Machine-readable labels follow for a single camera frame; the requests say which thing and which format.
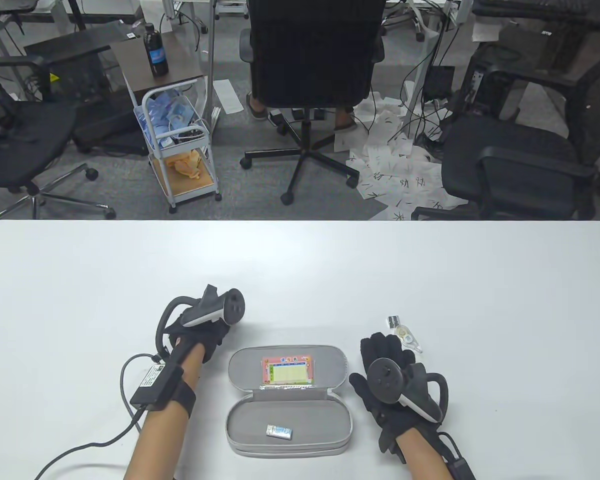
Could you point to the white paper sheet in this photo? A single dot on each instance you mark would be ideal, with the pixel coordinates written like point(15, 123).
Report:
point(228, 97)

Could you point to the black mesh chair chrome base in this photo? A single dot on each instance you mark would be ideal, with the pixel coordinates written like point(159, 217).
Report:
point(20, 135)

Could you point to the black grey tracking controller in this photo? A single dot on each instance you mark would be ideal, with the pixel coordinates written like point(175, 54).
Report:
point(220, 305)
point(385, 377)

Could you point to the black office chair solid back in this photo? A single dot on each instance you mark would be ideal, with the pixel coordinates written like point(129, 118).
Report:
point(310, 50)

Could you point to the brown side table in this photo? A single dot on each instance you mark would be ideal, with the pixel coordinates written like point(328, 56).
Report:
point(130, 60)

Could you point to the black keyboard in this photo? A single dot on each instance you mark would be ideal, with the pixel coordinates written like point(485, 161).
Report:
point(545, 5)

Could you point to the black mesh chair black armrests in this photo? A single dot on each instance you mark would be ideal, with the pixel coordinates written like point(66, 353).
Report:
point(505, 150)

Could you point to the dark bottle blue label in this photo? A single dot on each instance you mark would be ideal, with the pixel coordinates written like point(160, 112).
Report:
point(156, 55)

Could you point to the colourful timetable card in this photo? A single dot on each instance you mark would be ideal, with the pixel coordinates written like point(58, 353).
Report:
point(286, 372)

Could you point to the orange cloth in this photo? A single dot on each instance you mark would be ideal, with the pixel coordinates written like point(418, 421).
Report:
point(185, 165)

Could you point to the black computer tower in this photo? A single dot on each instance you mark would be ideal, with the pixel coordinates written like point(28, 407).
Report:
point(495, 75)

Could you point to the white cartoon-print pencil case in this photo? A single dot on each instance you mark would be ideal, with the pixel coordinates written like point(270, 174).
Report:
point(290, 420)

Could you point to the black side table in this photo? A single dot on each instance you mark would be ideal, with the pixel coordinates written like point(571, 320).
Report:
point(65, 45)

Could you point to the small white blue eraser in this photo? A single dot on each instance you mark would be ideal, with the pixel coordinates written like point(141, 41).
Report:
point(279, 432)

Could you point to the pile of blue packets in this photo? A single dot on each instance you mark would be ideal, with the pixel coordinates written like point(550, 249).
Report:
point(167, 112)

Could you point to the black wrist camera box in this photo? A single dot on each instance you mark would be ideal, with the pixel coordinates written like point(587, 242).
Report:
point(157, 387)
point(461, 470)

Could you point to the person's right hand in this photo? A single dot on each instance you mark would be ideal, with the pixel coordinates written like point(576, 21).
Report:
point(385, 350)

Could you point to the pile of white papers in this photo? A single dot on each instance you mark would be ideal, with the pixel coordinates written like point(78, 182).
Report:
point(395, 170)

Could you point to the black desk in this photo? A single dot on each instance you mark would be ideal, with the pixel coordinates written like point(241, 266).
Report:
point(555, 21)

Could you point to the person's left hand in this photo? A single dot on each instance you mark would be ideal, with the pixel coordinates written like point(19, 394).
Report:
point(215, 335)

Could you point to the black adapter box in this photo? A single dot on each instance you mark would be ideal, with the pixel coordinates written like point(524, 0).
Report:
point(439, 82)

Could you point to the person's left forearm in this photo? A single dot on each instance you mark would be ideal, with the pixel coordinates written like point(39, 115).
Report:
point(165, 440)

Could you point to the person's right forearm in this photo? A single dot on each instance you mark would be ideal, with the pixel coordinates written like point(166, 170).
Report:
point(422, 457)

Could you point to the white rolling cart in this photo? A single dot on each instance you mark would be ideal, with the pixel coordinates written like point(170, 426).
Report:
point(185, 187)

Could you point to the clear correction tape dispenser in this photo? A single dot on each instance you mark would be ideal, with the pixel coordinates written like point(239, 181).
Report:
point(407, 337)

